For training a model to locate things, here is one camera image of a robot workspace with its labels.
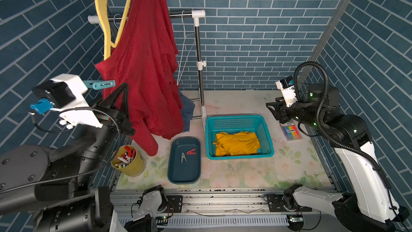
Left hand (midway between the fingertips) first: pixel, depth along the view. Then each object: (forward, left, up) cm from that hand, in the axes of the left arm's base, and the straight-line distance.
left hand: (137, 84), depth 34 cm
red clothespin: (+13, -5, -62) cm, 63 cm away
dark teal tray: (+8, -2, -63) cm, 63 cm away
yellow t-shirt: (+13, -26, -52) cm, 60 cm away
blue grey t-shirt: (+45, -1, -60) cm, 75 cm away
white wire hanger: (+69, +8, -55) cm, 89 cm away
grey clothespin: (+10, -1, -62) cm, 63 cm away
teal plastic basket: (+28, -44, -56) cm, 77 cm away
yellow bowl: (+5, +25, -54) cm, 60 cm away
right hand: (+15, -40, -21) cm, 48 cm away
